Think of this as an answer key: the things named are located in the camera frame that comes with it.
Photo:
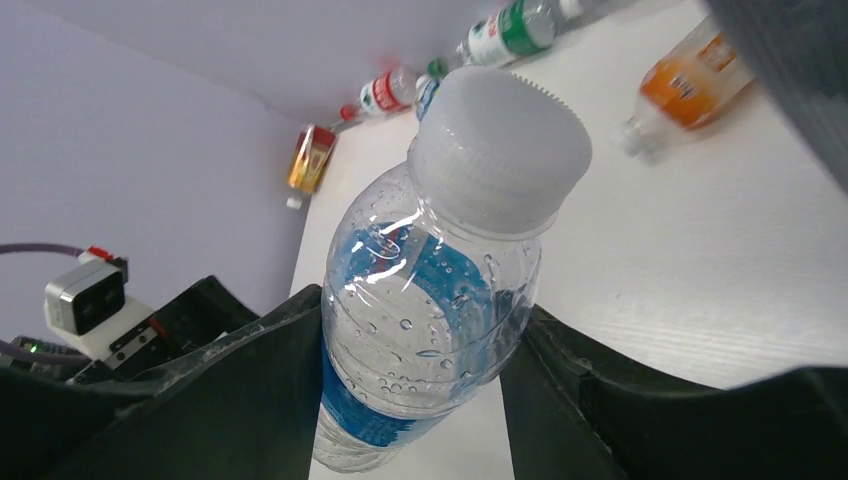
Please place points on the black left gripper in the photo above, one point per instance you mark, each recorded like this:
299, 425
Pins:
186, 324

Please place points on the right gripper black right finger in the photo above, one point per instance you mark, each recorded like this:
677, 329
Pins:
577, 409

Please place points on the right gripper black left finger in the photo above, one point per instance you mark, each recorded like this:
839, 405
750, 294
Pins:
243, 406

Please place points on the clear bottle blue label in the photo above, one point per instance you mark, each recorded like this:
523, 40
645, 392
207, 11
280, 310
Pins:
432, 272

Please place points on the amber tea bottle red label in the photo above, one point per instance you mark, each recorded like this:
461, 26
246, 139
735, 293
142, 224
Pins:
310, 160

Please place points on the red cap bottle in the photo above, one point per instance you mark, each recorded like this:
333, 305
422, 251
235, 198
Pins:
387, 94

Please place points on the orange juice bottle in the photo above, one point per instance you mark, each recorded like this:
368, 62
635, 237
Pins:
685, 92

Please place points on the crushed bottle white blue label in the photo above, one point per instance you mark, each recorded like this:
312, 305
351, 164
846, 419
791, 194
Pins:
426, 88

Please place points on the grey mesh waste bin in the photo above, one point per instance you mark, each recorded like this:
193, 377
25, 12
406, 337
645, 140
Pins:
798, 51

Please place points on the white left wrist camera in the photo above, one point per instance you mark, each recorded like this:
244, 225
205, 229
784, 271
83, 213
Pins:
88, 307

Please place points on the green cap bottle at wall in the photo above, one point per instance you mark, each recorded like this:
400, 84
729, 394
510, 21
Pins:
519, 30

